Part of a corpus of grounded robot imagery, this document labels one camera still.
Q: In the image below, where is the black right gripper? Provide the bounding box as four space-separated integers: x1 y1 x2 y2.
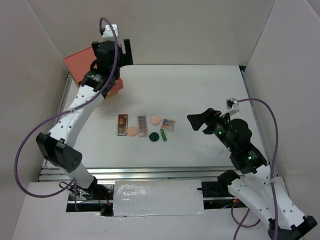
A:
186 106 235 151

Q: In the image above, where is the colourful square eyeshadow palette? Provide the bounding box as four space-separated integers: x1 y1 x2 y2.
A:
161 118 176 132

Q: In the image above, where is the green tube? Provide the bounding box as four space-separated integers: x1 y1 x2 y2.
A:
160 128 167 142

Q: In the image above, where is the orange drawer box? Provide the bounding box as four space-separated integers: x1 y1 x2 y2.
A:
63 46 127 98

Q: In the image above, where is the mauve eyeshadow palette clear case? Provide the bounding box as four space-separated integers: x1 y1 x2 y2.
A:
137 115 149 137

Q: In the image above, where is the brown eyeshadow palette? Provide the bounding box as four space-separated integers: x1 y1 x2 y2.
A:
116 114 128 136

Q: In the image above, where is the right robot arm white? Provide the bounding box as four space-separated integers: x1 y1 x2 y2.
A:
187 108 318 240

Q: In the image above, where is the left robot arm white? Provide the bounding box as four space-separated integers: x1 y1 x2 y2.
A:
36 39 133 200

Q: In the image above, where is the wrapped pink makeup sponge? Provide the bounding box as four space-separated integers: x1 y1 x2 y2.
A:
150 115 162 126

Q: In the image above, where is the dark green round puff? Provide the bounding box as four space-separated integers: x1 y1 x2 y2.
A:
149 132 160 142

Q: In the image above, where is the round peach powder puff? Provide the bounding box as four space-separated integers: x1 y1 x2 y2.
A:
127 126 139 137

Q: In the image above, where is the white foil cover plate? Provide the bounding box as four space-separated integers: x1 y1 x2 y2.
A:
113 179 205 217

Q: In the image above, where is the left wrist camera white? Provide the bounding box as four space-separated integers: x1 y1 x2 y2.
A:
100 24 119 42

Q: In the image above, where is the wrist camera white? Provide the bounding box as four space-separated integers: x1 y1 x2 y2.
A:
100 24 119 42
219 98 240 118

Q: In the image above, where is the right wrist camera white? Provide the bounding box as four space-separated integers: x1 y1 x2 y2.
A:
219 98 240 118

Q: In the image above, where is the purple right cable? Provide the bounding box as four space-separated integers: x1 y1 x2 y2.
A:
230 98 280 240

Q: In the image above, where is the purple cable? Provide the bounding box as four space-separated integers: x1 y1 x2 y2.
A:
14 16 118 213
230 98 280 240

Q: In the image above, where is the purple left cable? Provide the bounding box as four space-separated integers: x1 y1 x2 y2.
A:
14 16 118 213

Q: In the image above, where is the aluminium rail frame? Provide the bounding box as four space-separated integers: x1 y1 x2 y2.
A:
37 65 280 183

